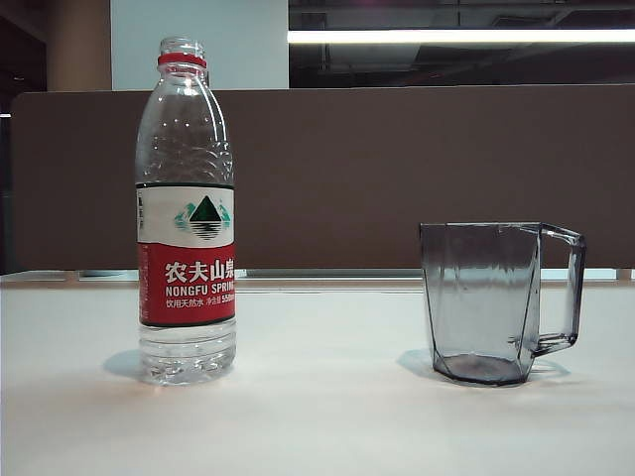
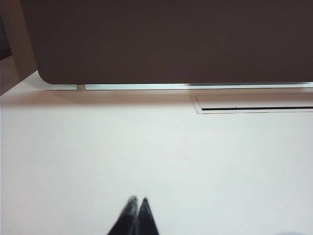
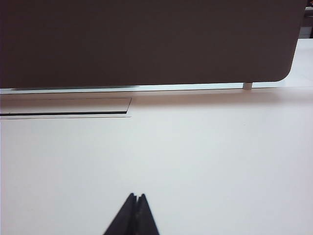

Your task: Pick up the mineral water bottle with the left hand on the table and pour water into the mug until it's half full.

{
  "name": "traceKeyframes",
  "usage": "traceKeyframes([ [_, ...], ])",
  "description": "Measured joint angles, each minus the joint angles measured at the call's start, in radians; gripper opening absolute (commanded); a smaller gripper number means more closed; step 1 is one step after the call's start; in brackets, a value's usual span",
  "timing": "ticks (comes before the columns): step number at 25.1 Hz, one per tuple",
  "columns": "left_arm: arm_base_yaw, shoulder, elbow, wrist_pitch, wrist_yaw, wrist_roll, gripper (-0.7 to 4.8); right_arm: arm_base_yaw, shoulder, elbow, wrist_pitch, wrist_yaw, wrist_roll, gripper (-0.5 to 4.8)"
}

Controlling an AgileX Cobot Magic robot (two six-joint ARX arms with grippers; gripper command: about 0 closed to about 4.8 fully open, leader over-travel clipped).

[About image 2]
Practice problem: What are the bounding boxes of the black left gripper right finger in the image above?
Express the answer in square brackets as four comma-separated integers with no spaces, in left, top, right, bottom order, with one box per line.
[138,197,159,235]

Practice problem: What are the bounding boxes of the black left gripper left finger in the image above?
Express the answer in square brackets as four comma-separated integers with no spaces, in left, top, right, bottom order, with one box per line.
[107,195,139,235]

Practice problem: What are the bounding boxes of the brown desk partition panel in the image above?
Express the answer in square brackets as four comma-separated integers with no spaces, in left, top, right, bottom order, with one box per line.
[19,0,313,85]

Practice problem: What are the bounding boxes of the long aluminium partition base rail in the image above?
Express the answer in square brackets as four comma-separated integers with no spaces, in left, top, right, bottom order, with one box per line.
[84,82,313,91]

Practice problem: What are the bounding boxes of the short aluminium partition base rail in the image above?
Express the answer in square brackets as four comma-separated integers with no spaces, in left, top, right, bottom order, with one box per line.
[46,84,78,91]

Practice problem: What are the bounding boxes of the white table cable slot cover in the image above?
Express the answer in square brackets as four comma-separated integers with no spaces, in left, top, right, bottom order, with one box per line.
[190,93,313,115]

